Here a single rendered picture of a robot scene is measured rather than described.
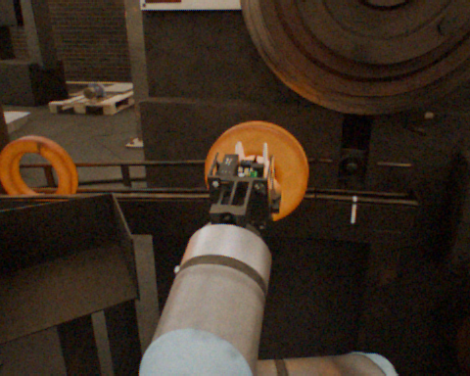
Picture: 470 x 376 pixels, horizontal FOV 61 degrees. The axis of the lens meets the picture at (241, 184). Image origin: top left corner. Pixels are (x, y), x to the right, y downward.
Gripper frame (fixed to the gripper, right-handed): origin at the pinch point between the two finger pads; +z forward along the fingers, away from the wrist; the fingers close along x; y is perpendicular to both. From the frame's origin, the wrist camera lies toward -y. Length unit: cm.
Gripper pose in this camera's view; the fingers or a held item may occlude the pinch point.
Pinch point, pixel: (256, 162)
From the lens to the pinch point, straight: 60.0
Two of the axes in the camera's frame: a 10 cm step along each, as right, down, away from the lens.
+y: -0.5, -7.9, -6.1
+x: -9.8, -0.6, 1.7
